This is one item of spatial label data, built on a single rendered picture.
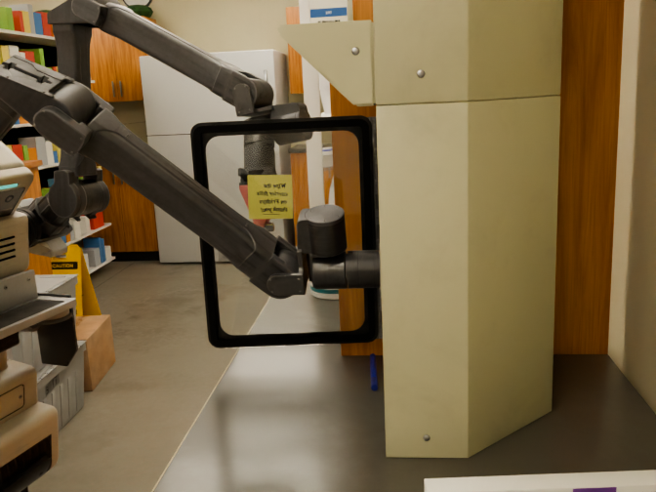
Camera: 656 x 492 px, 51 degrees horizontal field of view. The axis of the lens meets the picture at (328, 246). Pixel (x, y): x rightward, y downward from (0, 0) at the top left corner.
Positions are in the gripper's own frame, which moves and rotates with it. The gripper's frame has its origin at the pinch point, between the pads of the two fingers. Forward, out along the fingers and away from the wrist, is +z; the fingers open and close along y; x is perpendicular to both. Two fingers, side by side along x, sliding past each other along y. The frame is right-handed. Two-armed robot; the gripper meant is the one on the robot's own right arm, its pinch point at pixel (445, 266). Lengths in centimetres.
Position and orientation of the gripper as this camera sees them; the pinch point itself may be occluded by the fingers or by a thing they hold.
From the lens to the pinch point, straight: 102.9
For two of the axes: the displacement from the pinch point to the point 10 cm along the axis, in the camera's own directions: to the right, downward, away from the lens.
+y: 1.0, -2.2, 9.7
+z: 9.9, -0.3, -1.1
